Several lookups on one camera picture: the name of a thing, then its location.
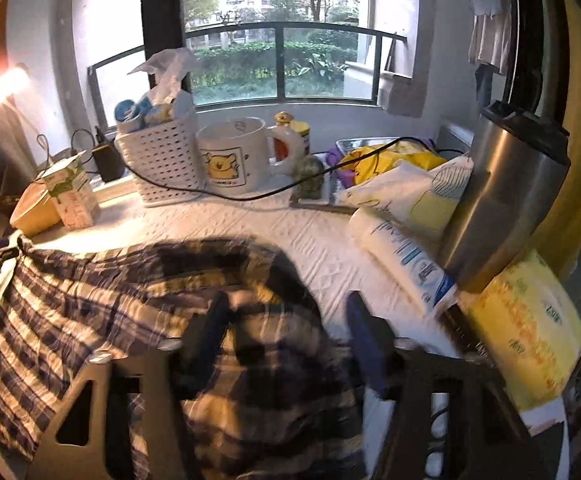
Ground plaid flannel shirt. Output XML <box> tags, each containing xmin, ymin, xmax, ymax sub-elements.
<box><xmin>0</xmin><ymin>232</ymin><xmax>371</xmax><ymax>480</ymax></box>

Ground yellow lidded bottle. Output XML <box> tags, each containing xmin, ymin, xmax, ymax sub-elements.
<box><xmin>274</xmin><ymin>111</ymin><xmax>312</xmax><ymax>157</ymax></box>

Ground white quilted table cover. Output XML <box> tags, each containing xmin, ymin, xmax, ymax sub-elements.
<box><xmin>0</xmin><ymin>189</ymin><xmax>571</xmax><ymax>480</ymax></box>

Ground small green jar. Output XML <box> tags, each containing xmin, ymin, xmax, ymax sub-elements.
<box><xmin>294</xmin><ymin>155</ymin><xmax>329</xmax><ymax>202</ymax></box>

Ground white and yellow packet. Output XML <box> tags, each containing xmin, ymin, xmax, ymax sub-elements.
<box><xmin>334</xmin><ymin>154</ymin><xmax>475</xmax><ymax>237</ymax></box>

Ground metal tray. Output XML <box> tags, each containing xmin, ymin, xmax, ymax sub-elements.
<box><xmin>290</xmin><ymin>135</ymin><xmax>443</xmax><ymax>213</ymax></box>

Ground yellow plastic bag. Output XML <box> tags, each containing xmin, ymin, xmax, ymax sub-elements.
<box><xmin>339</xmin><ymin>141</ymin><xmax>447</xmax><ymax>187</ymax></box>

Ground crumpled clear plastic bag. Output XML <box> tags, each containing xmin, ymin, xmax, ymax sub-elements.
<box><xmin>127</xmin><ymin>47</ymin><xmax>200</xmax><ymax>107</ymax></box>

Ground yellow bowl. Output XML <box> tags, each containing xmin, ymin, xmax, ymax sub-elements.
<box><xmin>9</xmin><ymin>182</ymin><xmax>62</xmax><ymax>237</ymax></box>

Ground white perforated basket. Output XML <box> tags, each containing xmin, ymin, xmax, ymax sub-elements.
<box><xmin>114</xmin><ymin>91</ymin><xmax>207</xmax><ymax>207</ymax></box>

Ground black power adapter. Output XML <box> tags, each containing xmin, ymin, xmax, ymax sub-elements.
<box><xmin>92</xmin><ymin>141</ymin><xmax>126</xmax><ymax>182</ymax></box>

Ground white green drink carton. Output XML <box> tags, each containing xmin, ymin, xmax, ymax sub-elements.
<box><xmin>39</xmin><ymin>154</ymin><xmax>102</xmax><ymax>232</ymax></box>

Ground yellow tissue pack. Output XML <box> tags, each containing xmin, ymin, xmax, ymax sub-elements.
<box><xmin>463</xmin><ymin>249</ymin><xmax>581</xmax><ymax>414</ymax></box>

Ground yellow curtain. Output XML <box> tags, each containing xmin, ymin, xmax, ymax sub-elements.
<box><xmin>533</xmin><ymin>0</ymin><xmax>581</xmax><ymax>283</ymax></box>

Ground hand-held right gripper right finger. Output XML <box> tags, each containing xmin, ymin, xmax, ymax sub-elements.
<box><xmin>345</xmin><ymin>291</ymin><xmax>546</xmax><ymax>480</ymax></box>

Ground white mug with yellow bear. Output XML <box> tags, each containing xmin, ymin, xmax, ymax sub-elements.
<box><xmin>195</xmin><ymin>117</ymin><xmax>305</xmax><ymax>197</ymax></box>

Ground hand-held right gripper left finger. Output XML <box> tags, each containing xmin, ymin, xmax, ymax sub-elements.
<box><xmin>25</xmin><ymin>291</ymin><xmax>231</xmax><ymax>480</ymax></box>

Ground black cable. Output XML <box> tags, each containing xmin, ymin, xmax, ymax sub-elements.
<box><xmin>35</xmin><ymin>127</ymin><xmax>463</xmax><ymax>202</ymax></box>

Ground stainless steel tumbler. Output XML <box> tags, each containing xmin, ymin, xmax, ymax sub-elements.
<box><xmin>436</xmin><ymin>100</ymin><xmax>572</xmax><ymax>294</ymax></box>

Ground white wipes packet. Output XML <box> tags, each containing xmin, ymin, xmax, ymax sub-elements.
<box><xmin>347</xmin><ymin>206</ymin><xmax>459</xmax><ymax>317</ymax></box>

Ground hanging pale clothes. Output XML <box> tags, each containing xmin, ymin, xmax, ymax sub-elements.
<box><xmin>469</xmin><ymin>0</ymin><xmax>514</xmax><ymax>77</ymax></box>

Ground balcony railing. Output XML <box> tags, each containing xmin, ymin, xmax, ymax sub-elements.
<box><xmin>87</xmin><ymin>20</ymin><xmax>409</xmax><ymax>127</ymax></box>

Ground black pen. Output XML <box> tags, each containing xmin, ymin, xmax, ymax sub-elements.
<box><xmin>444</xmin><ymin>305</ymin><xmax>487</xmax><ymax>358</ymax></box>

